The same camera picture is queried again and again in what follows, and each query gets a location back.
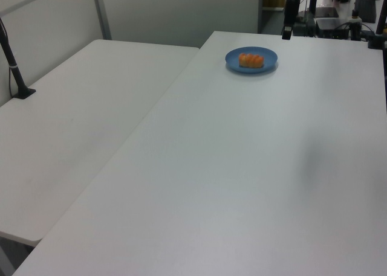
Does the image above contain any white side table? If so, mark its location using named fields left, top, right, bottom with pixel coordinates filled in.
left=0, top=39, right=200, bottom=247

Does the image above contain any grey metal partition post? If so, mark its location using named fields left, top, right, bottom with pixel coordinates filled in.
left=91, top=0, right=112, bottom=41

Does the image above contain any black flat device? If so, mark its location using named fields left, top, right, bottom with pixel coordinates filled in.
left=314, top=6, right=340, bottom=19

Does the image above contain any black bag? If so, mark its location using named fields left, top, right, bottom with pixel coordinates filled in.
left=353, top=0, right=380, bottom=22

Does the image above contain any thin black pole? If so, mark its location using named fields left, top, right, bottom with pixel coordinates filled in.
left=307, top=0, right=319, bottom=37

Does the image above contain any black camera stand with clamp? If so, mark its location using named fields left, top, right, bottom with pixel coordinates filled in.
left=367, top=0, right=387, bottom=50

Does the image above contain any orange glazed bread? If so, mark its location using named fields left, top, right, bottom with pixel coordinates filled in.
left=238, top=53, right=264, bottom=68

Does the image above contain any blue round plate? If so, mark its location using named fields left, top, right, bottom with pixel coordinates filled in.
left=224, top=47, right=278, bottom=75

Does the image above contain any black camera stand with plate base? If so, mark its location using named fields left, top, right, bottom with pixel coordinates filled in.
left=0, top=16, right=37, bottom=100

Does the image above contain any grey electronics box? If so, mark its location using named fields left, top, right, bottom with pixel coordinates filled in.
left=315, top=18, right=349, bottom=40

